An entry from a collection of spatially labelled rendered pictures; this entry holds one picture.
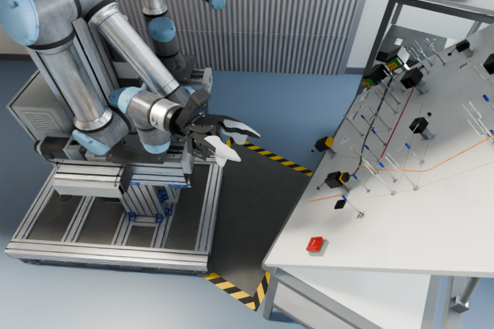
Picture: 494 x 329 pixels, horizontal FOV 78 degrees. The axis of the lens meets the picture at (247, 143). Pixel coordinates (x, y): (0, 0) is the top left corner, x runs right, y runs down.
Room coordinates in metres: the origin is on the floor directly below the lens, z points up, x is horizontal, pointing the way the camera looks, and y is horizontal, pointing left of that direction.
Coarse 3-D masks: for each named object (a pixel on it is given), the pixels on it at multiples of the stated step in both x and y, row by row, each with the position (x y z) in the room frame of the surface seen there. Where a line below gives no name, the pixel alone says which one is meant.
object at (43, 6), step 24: (0, 0) 0.65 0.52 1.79; (24, 0) 0.65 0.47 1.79; (48, 0) 0.68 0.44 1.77; (72, 0) 0.72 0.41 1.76; (24, 24) 0.62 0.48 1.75; (48, 24) 0.66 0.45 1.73; (48, 48) 0.64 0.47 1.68; (72, 48) 0.70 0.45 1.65; (72, 72) 0.67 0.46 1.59; (72, 96) 0.66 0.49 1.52; (96, 96) 0.70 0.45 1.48; (96, 120) 0.67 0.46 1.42; (120, 120) 0.72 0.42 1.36; (96, 144) 0.63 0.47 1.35
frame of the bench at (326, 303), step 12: (276, 276) 0.40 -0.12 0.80; (288, 276) 0.40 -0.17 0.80; (432, 276) 0.40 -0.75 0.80; (300, 288) 0.35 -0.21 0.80; (312, 288) 0.35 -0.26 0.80; (432, 288) 0.35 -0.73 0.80; (312, 300) 0.31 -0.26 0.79; (324, 300) 0.31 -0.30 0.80; (432, 300) 0.31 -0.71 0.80; (264, 312) 0.40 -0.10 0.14; (288, 312) 0.35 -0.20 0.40; (336, 312) 0.27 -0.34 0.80; (348, 312) 0.27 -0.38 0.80; (432, 312) 0.27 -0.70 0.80; (300, 324) 0.31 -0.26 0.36; (348, 324) 0.23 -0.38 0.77; (360, 324) 0.23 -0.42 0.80; (372, 324) 0.23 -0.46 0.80; (432, 324) 0.23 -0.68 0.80
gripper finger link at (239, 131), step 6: (228, 120) 0.50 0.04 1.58; (228, 126) 0.48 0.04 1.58; (234, 126) 0.48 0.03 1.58; (240, 126) 0.48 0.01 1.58; (246, 126) 0.48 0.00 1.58; (222, 132) 0.49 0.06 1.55; (228, 132) 0.49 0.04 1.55; (234, 132) 0.48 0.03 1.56; (240, 132) 0.47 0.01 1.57; (246, 132) 0.47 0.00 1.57; (252, 132) 0.46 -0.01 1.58; (234, 138) 0.48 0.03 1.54; (240, 138) 0.48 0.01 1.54; (258, 138) 0.46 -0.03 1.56; (240, 144) 0.48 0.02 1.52
